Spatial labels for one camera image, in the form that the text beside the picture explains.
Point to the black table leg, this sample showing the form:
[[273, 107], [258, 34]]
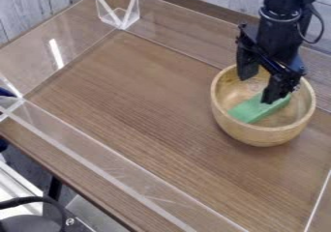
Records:
[[56, 188]]

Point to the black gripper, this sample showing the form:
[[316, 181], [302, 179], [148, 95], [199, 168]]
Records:
[[270, 44]]

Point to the green rectangular block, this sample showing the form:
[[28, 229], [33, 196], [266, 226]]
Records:
[[251, 110]]

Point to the light wooden bowl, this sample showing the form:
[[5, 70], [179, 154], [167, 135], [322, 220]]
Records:
[[255, 123]]

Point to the clear acrylic corner bracket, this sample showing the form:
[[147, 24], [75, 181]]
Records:
[[120, 18]]

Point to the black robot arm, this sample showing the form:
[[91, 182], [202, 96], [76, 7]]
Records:
[[316, 22]]

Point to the clear acrylic barrier wall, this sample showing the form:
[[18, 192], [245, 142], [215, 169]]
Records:
[[112, 112]]

